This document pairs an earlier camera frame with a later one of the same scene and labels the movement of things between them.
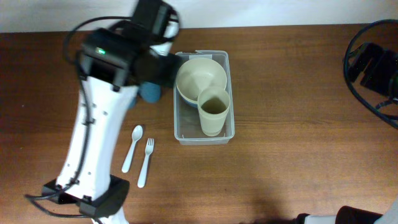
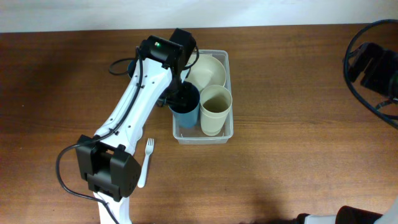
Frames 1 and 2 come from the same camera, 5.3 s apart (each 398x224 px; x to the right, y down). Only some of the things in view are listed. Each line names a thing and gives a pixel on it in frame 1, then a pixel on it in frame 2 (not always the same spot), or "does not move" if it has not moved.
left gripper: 170,67 -> 184,99
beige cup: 213,104 does not move
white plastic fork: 149,148 does not move
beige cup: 212,127 does not move
